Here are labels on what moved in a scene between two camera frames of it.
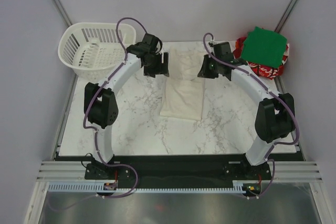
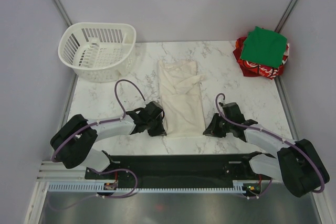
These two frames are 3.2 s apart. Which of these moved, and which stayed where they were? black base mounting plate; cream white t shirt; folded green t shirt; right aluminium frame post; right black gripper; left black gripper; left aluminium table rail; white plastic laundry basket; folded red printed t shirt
Moved: right black gripper; cream white t shirt; left black gripper
Stayed: left aluminium table rail; folded red printed t shirt; white plastic laundry basket; right aluminium frame post; black base mounting plate; folded green t shirt
